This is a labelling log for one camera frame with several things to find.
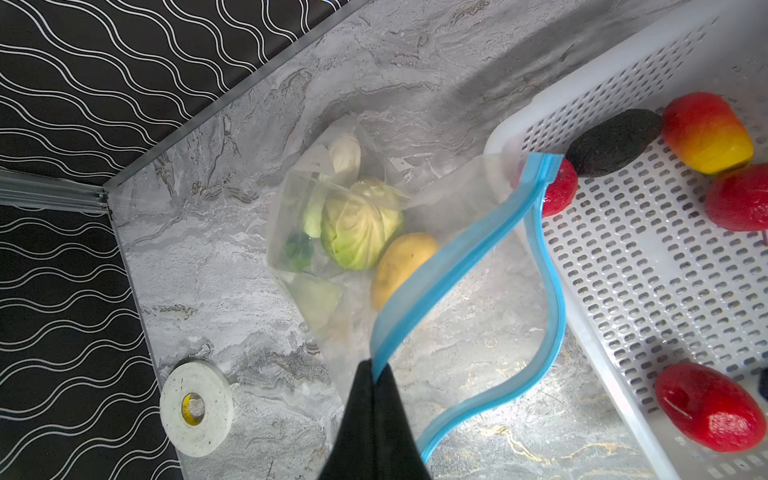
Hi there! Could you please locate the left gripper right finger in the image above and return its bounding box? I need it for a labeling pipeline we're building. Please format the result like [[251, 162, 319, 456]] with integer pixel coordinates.
[[373, 365, 431, 480]]

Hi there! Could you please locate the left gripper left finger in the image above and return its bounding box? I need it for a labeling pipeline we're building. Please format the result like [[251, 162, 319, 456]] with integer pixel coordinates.
[[319, 360, 375, 480]]

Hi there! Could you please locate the clear blue-zip bag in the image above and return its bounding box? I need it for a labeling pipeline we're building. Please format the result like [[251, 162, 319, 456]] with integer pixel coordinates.
[[267, 117, 566, 459]]

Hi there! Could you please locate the green toy cabbage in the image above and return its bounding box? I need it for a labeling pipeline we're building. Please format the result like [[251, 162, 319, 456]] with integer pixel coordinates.
[[321, 179, 404, 271]]

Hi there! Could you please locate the white toy radish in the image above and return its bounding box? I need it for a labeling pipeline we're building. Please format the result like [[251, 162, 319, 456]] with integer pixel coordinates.
[[299, 132, 362, 239]]

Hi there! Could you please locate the small red toy apple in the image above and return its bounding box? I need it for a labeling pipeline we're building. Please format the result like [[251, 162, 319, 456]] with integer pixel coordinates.
[[542, 159, 578, 217]]

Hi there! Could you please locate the red toy fruit front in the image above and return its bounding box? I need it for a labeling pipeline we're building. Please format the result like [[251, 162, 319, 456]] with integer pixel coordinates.
[[655, 363, 767, 453]]

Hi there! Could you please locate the red toy fruit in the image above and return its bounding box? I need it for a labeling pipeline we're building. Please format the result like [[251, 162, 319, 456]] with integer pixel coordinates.
[[705, 163, 767, 232], [655, 363, 767, 453]]

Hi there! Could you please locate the red yellow toy mango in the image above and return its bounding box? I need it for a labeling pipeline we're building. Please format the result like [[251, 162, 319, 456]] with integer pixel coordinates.
[[662, 92, 754, 175]]

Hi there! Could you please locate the white tape roll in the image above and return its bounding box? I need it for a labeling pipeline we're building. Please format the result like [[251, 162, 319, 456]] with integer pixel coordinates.
[[160, 360, 234, 458]]

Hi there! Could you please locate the white plastic perforated basket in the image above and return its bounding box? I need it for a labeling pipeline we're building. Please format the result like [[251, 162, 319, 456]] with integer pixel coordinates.
[[485, 1, 767, 479]]

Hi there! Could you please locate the black toy avocado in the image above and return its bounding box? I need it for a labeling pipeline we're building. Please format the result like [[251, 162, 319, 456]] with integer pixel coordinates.
[[565, 109, 662, 178]]

